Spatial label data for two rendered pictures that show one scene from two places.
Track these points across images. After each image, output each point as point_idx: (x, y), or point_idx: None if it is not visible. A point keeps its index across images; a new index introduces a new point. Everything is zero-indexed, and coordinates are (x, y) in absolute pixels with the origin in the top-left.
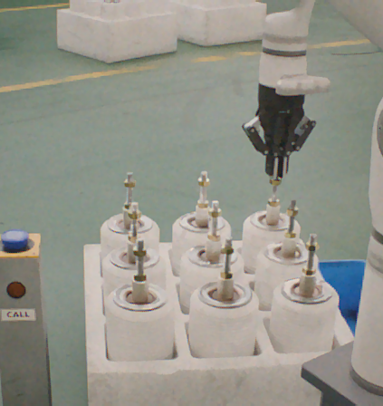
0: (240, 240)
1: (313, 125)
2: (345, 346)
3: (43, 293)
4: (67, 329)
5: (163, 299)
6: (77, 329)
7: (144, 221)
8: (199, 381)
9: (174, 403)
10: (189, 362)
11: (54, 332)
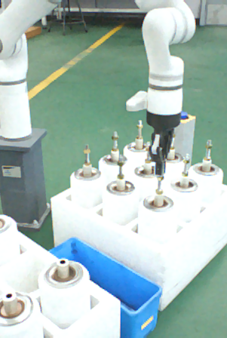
0: (190, 231)
1: (148, 149)
2: (38, 136)
3: (178, 146)
4: None
5: (130, 149)
6: None
7: (203, 172)
8: None
9: None
10: None
11: None
